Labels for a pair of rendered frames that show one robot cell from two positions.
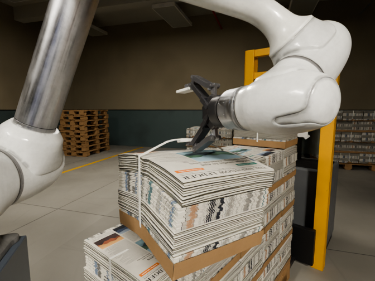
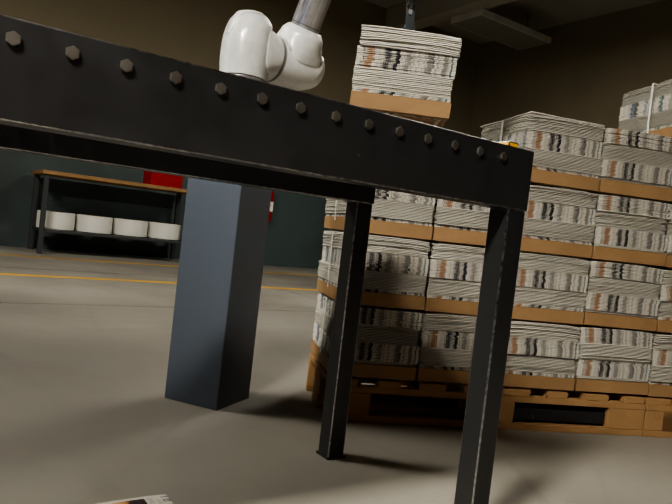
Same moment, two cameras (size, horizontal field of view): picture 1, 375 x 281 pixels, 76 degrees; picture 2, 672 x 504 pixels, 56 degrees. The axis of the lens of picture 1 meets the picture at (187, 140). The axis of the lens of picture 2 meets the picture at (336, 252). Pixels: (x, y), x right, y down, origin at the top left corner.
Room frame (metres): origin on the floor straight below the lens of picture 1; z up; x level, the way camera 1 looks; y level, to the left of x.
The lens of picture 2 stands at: (-0.96, -1.11, 0.60)
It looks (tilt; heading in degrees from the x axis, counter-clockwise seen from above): 2 degrees down; 38
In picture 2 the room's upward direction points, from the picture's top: 7 degrees clockwise
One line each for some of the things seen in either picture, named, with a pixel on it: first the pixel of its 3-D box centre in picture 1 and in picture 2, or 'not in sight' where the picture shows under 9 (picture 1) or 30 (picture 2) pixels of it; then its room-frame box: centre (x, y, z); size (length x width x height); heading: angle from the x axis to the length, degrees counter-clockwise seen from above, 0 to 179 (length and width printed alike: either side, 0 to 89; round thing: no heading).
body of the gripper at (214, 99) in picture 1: (217, 111); not in sight; (0.57, -0.07, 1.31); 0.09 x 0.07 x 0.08; 32
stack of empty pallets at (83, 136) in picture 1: (86, 131); not in sight; (7.24, 3.07, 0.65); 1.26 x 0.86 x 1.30; 167
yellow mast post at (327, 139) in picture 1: (325, 159); not in sight; (1.88, -1.10, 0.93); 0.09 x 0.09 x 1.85; 51
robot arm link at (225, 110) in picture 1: (239, 108); not in sight; (0.51, -0.11, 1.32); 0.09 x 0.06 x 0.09; 122
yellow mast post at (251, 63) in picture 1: (248, 150); not in sight; (2.29, -0.59, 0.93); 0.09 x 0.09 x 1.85; 51
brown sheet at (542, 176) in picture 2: not in sight; (532, 182); (1.29, -0.20, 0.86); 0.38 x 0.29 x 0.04; 52
